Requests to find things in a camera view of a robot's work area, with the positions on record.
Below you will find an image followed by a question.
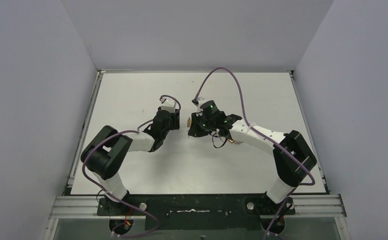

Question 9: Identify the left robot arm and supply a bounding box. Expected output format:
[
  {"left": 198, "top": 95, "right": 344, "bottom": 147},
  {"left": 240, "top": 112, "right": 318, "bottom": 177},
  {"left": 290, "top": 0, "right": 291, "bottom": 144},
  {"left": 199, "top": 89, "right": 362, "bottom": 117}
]
[{"left": 80, "top": 107, "right": 180, "bottom": 214}]

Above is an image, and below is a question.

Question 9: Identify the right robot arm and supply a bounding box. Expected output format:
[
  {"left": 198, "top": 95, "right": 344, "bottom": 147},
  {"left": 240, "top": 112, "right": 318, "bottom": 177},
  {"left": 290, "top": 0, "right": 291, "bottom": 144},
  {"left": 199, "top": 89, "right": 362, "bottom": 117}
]
[{"left": 188, "top": 97, "right": 317, "bottom": 214}]

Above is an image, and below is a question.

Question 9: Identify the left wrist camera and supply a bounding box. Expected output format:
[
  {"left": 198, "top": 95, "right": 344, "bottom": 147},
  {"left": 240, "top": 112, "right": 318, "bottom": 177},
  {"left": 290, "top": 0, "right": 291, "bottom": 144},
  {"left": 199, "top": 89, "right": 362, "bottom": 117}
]
[{"left": 160, "top": 97, "right": 177, "bottom": 114}]

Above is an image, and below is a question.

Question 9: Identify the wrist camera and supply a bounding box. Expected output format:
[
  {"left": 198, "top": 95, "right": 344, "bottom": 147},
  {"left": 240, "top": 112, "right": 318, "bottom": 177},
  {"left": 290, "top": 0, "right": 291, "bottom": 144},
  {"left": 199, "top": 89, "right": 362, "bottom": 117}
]
[
  {"left": 160, "top": 97, "right": 177, "bottom": 114},
  {"left": 191, "top": 97, "right": 202, "bottom": 106}
]

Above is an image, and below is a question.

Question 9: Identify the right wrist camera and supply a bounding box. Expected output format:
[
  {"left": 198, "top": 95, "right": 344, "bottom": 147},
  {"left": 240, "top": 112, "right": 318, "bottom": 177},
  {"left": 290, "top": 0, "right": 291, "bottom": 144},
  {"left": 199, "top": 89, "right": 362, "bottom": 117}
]
[{"left": 191, "top": 97, "right": 202, "bottom": 106}]

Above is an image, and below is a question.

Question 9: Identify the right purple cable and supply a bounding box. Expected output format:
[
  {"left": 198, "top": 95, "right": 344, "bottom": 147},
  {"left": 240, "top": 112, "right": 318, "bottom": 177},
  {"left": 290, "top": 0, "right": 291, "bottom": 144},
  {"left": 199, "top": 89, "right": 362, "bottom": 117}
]
[{"left": 193, "top": 67, "right": 316, "bottom": 240}]

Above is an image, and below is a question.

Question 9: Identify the purple cable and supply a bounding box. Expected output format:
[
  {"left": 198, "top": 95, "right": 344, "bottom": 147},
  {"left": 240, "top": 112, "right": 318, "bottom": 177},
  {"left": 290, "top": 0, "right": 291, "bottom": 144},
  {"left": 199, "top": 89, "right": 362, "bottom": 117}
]
[
  {"left": 193, "top": 67, "right": 316, "bottom": 240},
  {"left": 81, "top": 94, "right": 182, "bottom": 239}
]

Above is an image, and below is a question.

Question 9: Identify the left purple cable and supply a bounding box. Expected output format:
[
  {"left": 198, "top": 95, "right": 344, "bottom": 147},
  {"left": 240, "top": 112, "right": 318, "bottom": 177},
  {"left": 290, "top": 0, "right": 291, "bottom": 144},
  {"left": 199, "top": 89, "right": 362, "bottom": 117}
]
[{"left": 81, "top": 94, "right": 182, "bottom": 239}]

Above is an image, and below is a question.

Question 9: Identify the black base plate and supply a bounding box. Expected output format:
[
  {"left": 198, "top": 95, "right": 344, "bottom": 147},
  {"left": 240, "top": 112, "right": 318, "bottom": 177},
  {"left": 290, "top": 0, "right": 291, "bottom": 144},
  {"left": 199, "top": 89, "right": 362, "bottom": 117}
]
[{"left": 97, "top": 193, "right": 295, "bottom": 234}]

